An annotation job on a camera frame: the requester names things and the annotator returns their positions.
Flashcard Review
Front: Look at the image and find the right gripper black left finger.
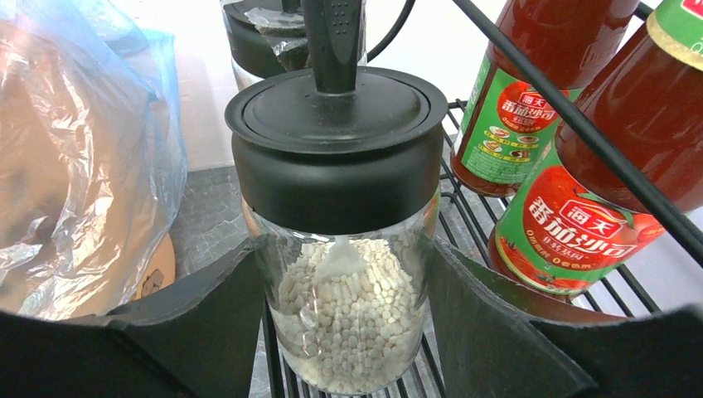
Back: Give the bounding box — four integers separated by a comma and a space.
1, 240, 264, 397

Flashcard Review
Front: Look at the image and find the black-lid shaker jar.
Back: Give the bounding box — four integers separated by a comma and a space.
225, 1, 448, 396
221, 0, 368, 92

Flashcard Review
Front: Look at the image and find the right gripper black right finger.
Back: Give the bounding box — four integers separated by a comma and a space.
429, 240, 702, 397

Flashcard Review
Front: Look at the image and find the sauce bottle yellow cap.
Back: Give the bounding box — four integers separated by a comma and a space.
488, 1, 702, 299
450, 0, 638, 197

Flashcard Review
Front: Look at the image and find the tan capybara trash bin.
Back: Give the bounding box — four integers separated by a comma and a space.
1, 1, 187, 320

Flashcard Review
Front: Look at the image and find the black wire rack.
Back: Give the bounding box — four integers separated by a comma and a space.
260, 0, 703, 398

